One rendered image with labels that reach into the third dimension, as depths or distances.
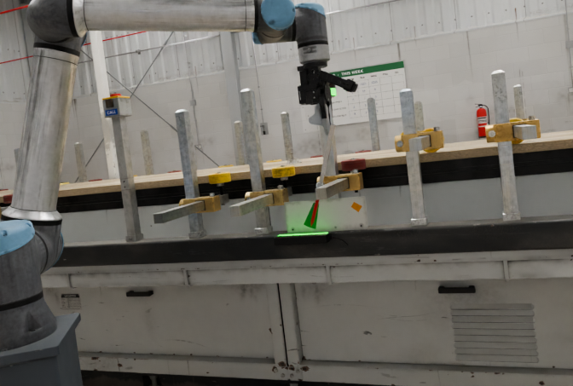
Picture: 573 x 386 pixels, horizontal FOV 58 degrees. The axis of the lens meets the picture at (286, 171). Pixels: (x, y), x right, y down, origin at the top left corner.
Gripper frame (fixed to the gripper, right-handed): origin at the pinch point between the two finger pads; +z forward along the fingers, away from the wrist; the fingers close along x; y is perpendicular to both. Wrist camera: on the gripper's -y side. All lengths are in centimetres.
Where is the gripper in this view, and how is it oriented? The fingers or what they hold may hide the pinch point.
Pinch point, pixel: (329, 130)
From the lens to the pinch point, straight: 153.2
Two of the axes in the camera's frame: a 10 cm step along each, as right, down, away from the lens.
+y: -9.4, 0.9, 3.4
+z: 1.1, 9.9, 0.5
